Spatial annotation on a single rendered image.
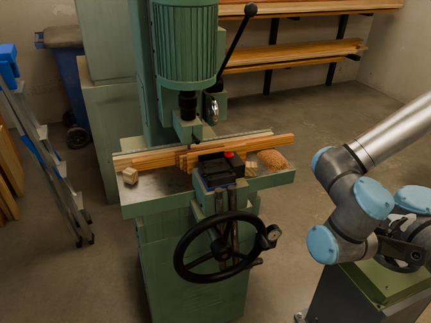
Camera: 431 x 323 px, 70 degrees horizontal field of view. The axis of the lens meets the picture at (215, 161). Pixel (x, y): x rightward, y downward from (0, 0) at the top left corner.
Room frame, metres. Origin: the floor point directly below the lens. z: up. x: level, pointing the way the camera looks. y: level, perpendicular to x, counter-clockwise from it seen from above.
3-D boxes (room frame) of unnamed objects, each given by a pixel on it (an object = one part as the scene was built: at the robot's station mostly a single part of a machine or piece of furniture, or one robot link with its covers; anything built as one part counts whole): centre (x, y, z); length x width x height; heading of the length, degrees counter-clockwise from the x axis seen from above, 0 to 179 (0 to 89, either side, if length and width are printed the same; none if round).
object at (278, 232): (0.80, -0.22, 0.65); 0.06 x 0.04 x 0.08; 111
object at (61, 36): (2.62, 1.15, 0.48); 0.64 x 0.54 x 0.97; 116
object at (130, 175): (0.78, 0.27, 0.92); 0.04 x 0.03 x 0.04; 64
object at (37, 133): (1.32, 0.90, 0.58); 0.27 x 0.25 x 1.16; 114
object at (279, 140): (0.95, -0.01, 0.92); 0.62 x 0.02 x 0.04; 111
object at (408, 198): (0.74, -0.66, 0.83); 0.17 x 0.15 x 0.18; 11
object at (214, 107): (1.07, 0.02, 1.02); 0.12 x 0.03 x 0.12; 21
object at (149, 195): (0.82, 0.02, 0.87); 0.61 x 0.30 x 0.06; 111
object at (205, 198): (0.74, -0.02, 0.92); 0.15 x 0.13 x 0.09; 111
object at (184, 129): (0.93, 0.10, 1.03); 0.14 x 0.07 x 0.09; 21
